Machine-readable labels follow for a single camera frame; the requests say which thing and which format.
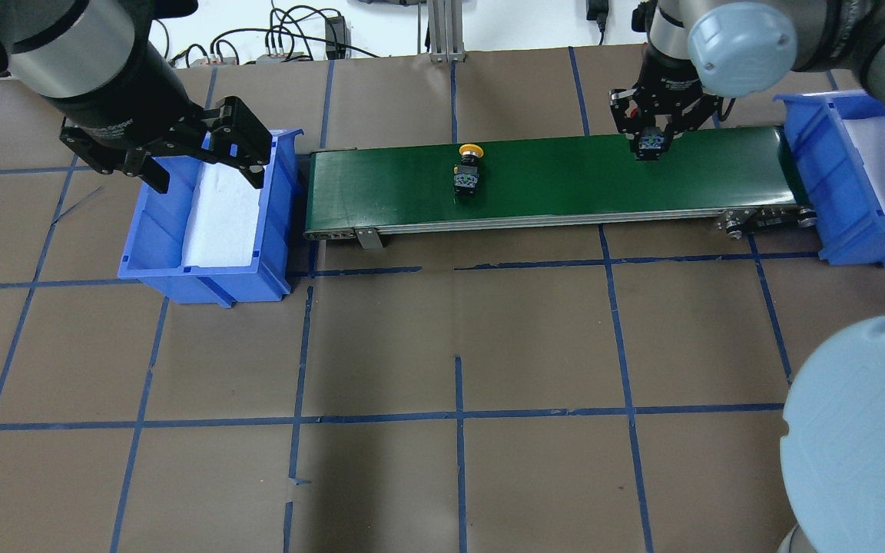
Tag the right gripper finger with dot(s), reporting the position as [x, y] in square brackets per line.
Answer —
[677, 126]
[632, 124]

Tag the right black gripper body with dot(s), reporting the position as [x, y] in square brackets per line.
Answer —
[671, 78]

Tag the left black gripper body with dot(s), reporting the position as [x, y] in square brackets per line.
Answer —
[126, 94]

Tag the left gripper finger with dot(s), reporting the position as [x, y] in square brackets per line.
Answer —
[132, 163]
[246, 152]

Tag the red push button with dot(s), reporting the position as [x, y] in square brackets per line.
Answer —
[650, 144]

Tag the yellow push button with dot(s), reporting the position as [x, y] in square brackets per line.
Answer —
[466, 174]

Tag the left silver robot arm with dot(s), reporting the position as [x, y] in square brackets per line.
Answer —
[19, 19]

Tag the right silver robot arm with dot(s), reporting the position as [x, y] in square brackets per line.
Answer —
[701, 53]

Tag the white foam pad left bin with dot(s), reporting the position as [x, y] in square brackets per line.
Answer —
[222, 225]

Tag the green conveyor belt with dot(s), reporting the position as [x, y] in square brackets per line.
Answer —
[738, 176]

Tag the left blue plastic bin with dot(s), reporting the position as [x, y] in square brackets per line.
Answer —
[153, 247]

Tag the blue plastic bin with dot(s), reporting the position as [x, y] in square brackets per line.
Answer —
[153, 247]
[850, 221]

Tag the black power adapter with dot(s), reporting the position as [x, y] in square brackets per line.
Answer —
[336, 37]

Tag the right blue plastic bin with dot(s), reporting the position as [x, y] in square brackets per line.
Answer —
[850, 221]

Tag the aluminium frame post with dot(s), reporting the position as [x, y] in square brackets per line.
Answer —
[445, 31]

